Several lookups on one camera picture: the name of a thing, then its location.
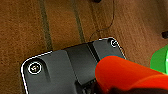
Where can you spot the small red cup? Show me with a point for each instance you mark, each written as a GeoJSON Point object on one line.
{"type": "Point", "coordinates": [126, 75]}

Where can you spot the green bowl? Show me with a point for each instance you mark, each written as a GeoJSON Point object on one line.
{"type": "Point", "coordinates": [160, 61]}

